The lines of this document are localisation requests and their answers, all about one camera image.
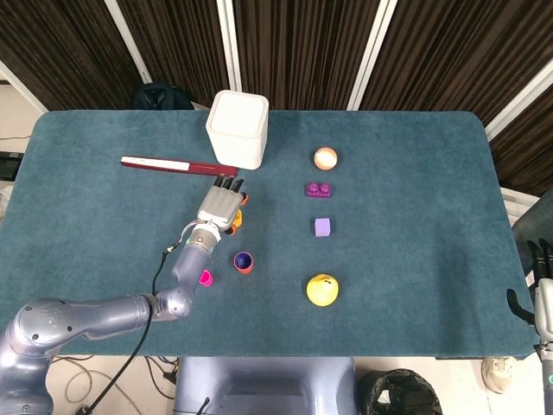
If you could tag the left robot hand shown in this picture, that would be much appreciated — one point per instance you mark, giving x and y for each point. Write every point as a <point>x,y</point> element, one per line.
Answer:
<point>220,207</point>

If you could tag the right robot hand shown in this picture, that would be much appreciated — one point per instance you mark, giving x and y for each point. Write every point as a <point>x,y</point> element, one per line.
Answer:
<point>545,302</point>

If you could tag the yellow plastic cup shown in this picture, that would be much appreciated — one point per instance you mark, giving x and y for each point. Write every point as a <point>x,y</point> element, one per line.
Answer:
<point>239,217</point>

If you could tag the dark blue plastic cup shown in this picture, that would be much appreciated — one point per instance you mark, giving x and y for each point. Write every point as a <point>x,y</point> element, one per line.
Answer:
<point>242,259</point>

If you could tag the pink plastic cup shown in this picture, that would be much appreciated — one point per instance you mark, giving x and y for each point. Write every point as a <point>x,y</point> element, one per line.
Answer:
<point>206,278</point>

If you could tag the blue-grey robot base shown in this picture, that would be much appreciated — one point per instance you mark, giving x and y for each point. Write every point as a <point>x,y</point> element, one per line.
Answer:
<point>263,389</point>

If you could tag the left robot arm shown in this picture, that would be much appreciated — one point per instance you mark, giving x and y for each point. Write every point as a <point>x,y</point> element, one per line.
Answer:
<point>86,315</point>

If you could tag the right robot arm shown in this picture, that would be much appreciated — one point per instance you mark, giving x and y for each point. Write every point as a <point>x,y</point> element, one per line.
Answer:
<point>546,380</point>

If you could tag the red and white flat stick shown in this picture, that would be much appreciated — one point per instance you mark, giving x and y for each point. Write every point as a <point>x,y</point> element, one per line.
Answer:
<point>173,165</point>

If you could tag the orange plastic cup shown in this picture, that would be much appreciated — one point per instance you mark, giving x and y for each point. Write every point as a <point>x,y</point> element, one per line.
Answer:
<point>245,270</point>

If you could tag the white square bin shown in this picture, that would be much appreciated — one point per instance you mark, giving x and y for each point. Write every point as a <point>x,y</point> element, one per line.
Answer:
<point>235,138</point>

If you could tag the white sneaker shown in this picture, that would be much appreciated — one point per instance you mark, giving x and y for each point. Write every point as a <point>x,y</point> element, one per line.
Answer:
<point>497,374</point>

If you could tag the magenta building brick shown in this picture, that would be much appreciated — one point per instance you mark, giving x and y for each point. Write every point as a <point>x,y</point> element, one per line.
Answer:
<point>319,192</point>

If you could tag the lilac cube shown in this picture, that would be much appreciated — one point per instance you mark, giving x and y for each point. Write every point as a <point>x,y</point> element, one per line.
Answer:
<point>322,227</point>

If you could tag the peach coloured ball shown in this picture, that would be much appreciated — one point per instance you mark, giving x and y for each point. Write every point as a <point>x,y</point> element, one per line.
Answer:
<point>325,158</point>

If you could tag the black backpack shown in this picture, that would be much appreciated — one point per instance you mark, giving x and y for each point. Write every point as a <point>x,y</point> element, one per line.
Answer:
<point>160,97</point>

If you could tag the yellow toy pear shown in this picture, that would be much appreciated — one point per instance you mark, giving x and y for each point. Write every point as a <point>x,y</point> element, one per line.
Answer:
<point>322,291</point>

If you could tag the teal tablecloth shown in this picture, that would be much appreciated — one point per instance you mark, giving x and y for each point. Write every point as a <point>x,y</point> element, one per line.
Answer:
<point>389,259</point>

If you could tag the black trash bag bin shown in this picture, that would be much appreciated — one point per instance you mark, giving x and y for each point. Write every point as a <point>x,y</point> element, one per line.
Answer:
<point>397,393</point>

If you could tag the dark brown pleated curtain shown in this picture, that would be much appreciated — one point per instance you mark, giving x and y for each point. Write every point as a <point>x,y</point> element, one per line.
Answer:
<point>302,43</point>

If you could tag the black box on floor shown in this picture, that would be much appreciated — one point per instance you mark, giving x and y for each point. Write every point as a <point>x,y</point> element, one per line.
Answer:
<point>8,166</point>

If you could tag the white partition post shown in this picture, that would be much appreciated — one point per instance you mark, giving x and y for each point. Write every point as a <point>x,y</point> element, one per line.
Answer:
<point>129,43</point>
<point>229,43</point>
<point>518,106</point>
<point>21,86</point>
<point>371,52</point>

